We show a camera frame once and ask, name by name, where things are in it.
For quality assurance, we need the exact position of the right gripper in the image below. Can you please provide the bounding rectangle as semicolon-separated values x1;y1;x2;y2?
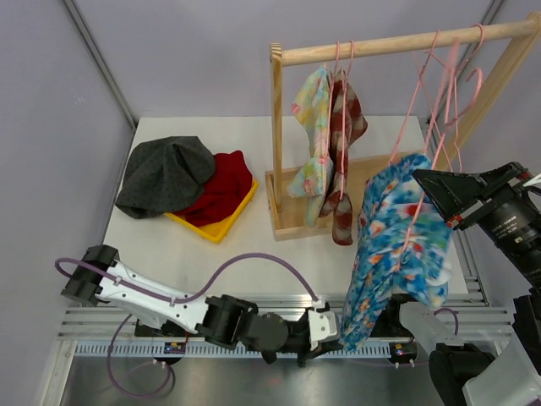
418;157;541;285

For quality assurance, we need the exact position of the blue floral garment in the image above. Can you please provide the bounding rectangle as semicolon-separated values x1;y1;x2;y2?
340;154;451;351

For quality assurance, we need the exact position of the pink hanger of red skirt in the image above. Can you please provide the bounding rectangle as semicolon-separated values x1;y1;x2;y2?
439;22;485;170

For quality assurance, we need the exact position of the red skirt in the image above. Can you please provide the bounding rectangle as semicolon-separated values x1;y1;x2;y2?
174;151;253;227

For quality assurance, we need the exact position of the dark grey dotted garment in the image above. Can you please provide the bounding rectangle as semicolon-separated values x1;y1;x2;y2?
115;136;216;219

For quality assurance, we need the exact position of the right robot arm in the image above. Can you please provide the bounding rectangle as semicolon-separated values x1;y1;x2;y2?
374;162;540;405

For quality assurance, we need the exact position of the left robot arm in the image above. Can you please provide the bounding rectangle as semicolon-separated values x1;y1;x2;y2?
54;245;342;367

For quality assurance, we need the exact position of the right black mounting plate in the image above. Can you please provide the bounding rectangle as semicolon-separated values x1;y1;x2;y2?
370;294;416;342

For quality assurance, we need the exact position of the wooden clothes rack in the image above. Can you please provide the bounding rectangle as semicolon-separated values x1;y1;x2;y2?
265;12;540;241

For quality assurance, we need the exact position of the red plaid garment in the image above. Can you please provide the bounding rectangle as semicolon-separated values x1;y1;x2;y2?
320;71;368;246

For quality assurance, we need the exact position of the yellow plastic tray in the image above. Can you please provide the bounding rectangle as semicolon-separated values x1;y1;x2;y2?
164;178;259;244

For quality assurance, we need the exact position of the pastel floral garment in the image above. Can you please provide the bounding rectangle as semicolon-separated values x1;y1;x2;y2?
287;65;334;227

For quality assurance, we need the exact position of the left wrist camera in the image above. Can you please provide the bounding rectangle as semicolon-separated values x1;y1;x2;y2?
307;299;340;351

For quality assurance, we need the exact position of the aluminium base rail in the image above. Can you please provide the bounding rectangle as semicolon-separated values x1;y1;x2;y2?
57;292;513;359

